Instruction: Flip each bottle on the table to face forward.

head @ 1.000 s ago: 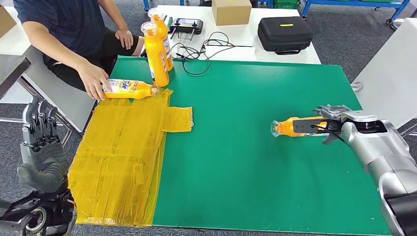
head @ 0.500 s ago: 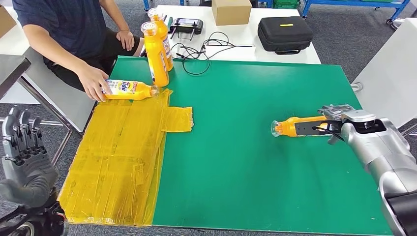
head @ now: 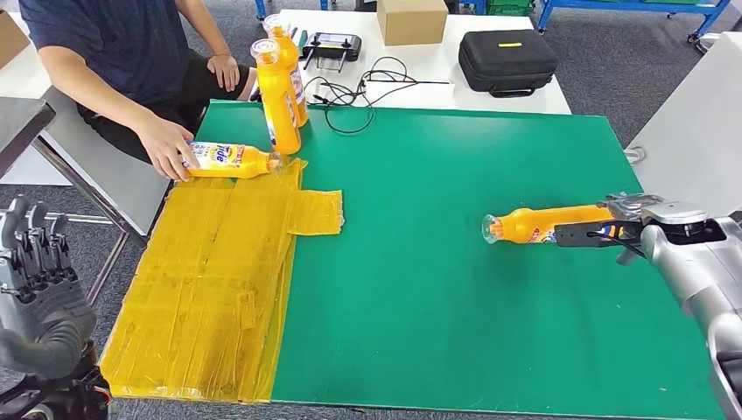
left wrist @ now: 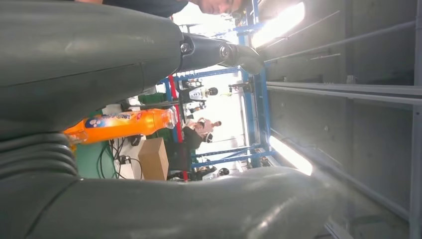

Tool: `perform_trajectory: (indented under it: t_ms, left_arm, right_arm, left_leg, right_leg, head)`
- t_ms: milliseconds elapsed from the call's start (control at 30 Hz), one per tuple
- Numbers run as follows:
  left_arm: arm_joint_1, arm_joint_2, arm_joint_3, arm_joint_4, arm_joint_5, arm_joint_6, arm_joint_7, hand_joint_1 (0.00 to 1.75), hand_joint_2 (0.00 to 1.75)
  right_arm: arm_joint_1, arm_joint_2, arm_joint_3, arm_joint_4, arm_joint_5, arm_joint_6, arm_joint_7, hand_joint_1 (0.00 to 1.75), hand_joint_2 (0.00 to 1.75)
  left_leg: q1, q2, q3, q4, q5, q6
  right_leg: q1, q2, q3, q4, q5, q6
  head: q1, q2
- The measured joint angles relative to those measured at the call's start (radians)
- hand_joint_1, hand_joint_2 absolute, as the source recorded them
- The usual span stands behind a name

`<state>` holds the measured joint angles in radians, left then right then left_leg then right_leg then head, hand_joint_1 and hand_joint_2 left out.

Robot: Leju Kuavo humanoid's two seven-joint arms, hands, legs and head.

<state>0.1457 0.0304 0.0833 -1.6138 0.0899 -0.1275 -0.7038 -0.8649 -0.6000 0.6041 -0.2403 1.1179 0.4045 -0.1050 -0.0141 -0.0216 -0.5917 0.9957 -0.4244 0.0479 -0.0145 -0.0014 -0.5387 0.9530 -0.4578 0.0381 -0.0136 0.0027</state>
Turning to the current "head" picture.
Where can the person's right hand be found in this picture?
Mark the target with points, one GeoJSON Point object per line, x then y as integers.
{"type": "Point", "coordinates": [168, 151]}

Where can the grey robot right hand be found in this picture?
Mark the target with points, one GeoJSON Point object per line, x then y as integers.
{"type": "Point", "coordinates": [629, 206]}

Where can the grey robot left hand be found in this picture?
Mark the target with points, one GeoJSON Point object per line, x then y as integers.
{"type": "Point", "coordinates": [52, 313]}

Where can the person's left hand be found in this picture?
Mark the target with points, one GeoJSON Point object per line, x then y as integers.
{"type": "Point", "coordinates": [225, 72]}

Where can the orange detergent bottle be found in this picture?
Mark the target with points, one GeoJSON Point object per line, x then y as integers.
{"type": "Point", "coordinates": [281, 110]}
{"type": "Point", "coordinates": [522, 226]}
{"type": "Point", "coordinates": [243, 162]}
{"type": "Point", "coordinates": [299, 87]}

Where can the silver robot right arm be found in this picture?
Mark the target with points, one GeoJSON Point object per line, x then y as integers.
{"type": "Point", "coordinates": [695, 272]}

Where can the person's right forearm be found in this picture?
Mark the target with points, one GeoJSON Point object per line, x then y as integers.
{"type": "Point", "coordinates": [110, 104]}

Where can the person's left forearm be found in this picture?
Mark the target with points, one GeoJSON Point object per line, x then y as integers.
{"type": "Point", "coordinates": [203, 29]}

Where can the dark blue folder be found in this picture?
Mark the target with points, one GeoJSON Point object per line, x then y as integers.
{"type": "Point", "coordinates": [254, 93]}

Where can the black remote controller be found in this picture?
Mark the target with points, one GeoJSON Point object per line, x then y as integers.
{"type": "Point", "coordinates": [332, 45]}

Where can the person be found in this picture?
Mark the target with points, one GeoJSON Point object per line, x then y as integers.
{"type": "Point", "coordinates": [116, 46]}

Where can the yellow plastic sheet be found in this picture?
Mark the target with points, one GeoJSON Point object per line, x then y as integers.
{"type": "Point", "coordinates": [208, 290]}

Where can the dark grey table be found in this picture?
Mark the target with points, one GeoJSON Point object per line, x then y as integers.
{"type": "Point", "coordinates": [20, 124]}

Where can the black zip carry case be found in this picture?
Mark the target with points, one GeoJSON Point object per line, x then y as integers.
{"type": "Point", "coordinates": [507, 62]}

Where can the brown cardboard box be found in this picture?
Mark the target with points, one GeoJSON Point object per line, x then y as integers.
{"type": "Point", "coordinates": [11, 40]}

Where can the closed cardboard box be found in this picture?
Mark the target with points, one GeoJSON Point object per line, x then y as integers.
{"type": "Point", "coordinates": [411, 23]}

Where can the green table mat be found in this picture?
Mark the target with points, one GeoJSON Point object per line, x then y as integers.
{"type": "Point", "coordinates": [435, 232]}

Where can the white work table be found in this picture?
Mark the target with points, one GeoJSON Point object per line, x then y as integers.
{"type": "Point", "coordinates": [432, 65]}

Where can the green plastic crate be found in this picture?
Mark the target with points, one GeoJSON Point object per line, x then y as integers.
{"type": "Point", "coordinates": [510, 10]}
{"type": "Point", "coordinates": [510, 2]}

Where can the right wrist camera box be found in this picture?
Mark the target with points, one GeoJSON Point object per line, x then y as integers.
{"type": "Point", "coordinates": [579, 235]}

